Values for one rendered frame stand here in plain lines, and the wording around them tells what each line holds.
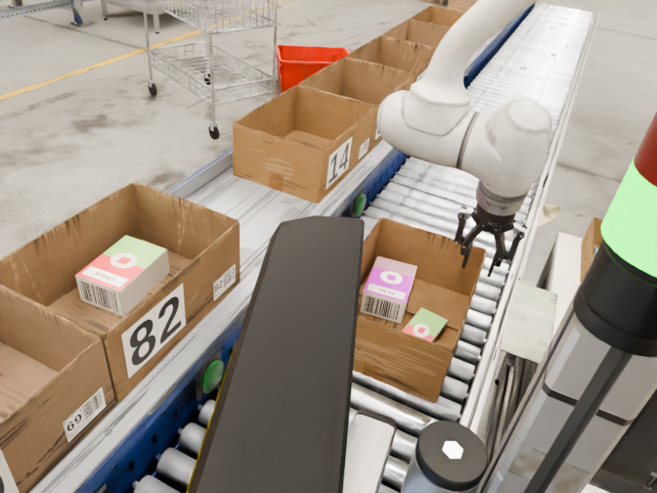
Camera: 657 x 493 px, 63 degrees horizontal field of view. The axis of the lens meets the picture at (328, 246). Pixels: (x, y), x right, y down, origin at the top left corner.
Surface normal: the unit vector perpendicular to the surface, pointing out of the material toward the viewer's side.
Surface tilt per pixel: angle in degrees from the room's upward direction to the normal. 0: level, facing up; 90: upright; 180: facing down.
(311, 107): 90
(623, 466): 90
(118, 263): 0
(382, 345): 90
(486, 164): 107
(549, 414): 90
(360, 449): 0
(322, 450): 4
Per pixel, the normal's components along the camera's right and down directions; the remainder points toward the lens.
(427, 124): -0.39, 0.37
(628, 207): -0.99, -0.01
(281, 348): -0.14, -0.80
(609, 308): -0.84, 0.26
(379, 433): 0.10, -0.79
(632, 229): -0.94, 0.12
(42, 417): 0.90, 0.33
